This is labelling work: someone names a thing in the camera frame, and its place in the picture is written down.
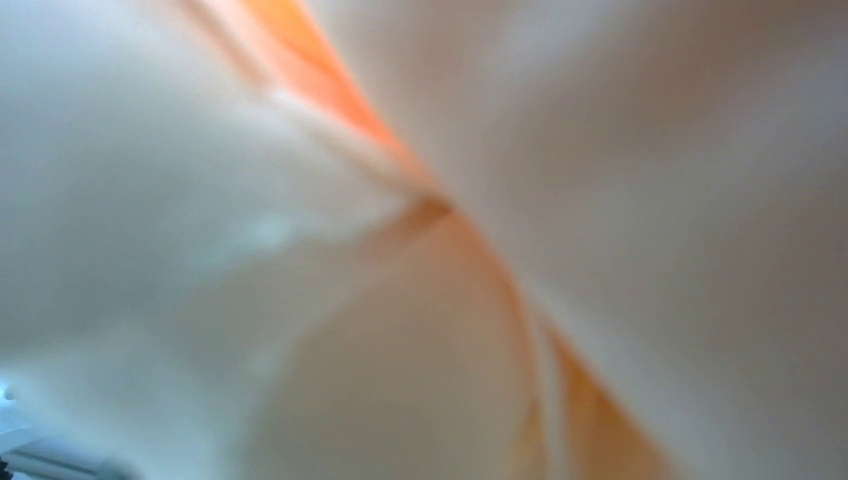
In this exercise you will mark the red paper flower bouquet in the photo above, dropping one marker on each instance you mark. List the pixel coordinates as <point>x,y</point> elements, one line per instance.
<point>424,239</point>

